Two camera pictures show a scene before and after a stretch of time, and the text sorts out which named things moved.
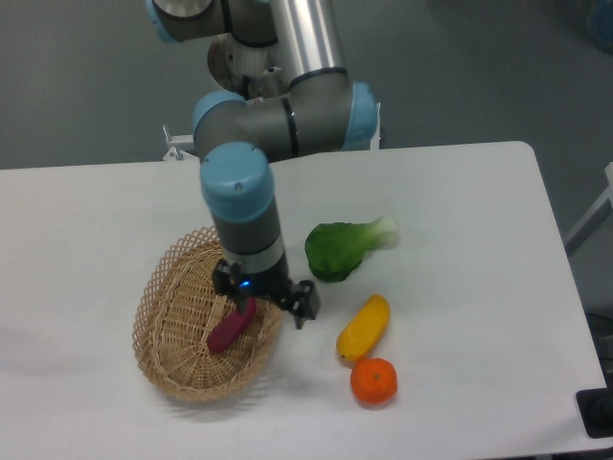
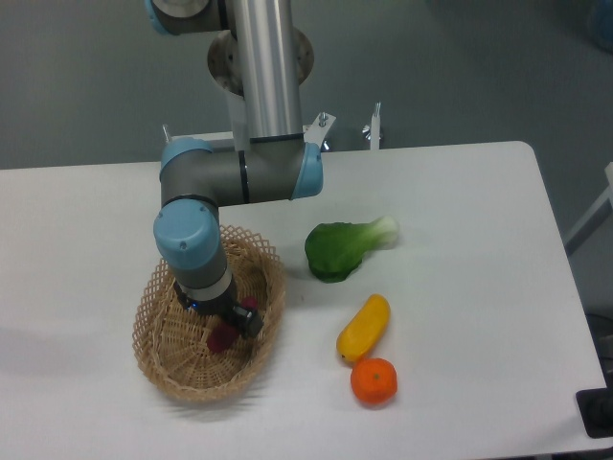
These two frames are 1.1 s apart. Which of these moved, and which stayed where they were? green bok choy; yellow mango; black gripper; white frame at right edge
Moved: black gripper
Stayed: green bok choy; white frame at right edge; yellow mango
